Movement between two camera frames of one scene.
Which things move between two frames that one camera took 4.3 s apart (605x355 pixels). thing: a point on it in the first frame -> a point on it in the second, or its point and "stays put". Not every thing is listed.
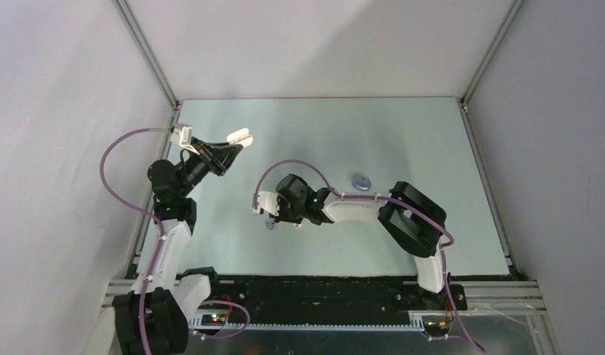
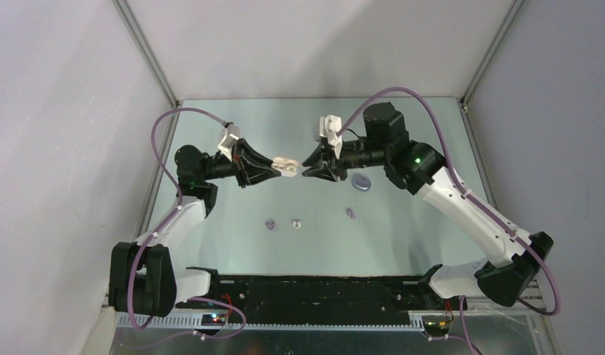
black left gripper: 219,160 -> 247,170
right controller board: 436,328 stays put
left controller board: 213,319 stays put
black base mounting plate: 326,298 stays put
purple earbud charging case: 361,183 stays put
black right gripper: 282,217 -> 325,173
